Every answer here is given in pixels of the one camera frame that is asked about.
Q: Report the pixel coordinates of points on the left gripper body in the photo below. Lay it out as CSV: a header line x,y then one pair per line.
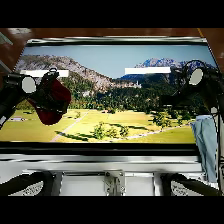
x,y
50,93

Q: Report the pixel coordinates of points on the red T-shirt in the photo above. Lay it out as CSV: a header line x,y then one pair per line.
x,y
61,91

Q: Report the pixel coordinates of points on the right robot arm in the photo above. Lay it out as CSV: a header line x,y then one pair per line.
x,y
206,90

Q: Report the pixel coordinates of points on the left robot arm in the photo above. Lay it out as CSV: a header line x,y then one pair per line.
x,y
10,95

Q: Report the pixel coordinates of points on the light blue garment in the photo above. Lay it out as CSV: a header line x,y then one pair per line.
x,y
205,143

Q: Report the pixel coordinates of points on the silver frame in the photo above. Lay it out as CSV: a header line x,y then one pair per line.
x,y
100,163

